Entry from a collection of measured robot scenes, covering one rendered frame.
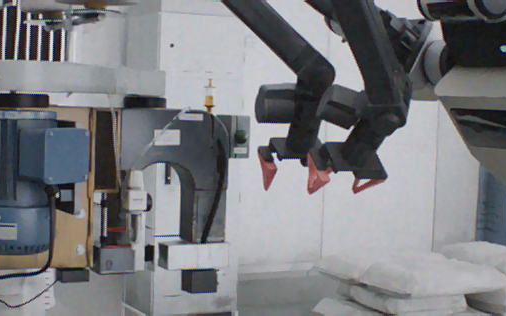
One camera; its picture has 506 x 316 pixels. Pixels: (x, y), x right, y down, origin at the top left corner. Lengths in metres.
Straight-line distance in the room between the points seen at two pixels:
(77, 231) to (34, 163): 0.33
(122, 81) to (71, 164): 0.29
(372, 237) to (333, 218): 0.37
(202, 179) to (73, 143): 0.44
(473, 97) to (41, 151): 0.72
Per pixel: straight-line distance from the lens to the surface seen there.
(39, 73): 1.71
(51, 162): 1.66
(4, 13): 4.73
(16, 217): 1.72
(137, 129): 2.00
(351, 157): 1.74
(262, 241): 6.81
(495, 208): 7.89
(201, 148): 2.06
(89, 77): 1.82
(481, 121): 1.74
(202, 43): 5.86
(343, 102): 1.67
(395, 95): 1.60
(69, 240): 1.97
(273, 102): 1.82
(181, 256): 2.06
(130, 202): 1.94
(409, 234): 7.50
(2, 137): 1.73
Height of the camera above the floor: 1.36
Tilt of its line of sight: 3 degrees down
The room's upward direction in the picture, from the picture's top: 2 degrees clockwise
